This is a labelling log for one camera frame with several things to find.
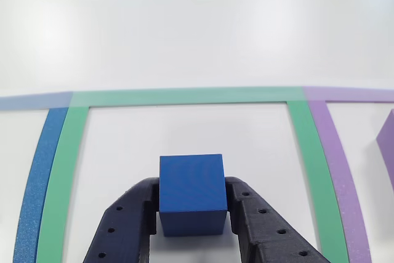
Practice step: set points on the green tape square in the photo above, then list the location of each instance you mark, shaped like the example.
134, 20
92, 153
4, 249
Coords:
184, 96

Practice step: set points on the purple foam block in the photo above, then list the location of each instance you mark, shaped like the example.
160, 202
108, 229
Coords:
387, 146

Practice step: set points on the blue tape square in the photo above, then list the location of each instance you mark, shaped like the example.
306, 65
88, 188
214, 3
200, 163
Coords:
37, 183

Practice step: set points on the small blue foam cube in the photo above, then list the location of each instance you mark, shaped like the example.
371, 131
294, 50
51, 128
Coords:
191, 183

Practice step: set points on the purple tape square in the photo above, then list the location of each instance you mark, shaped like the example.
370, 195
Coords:
338, 167

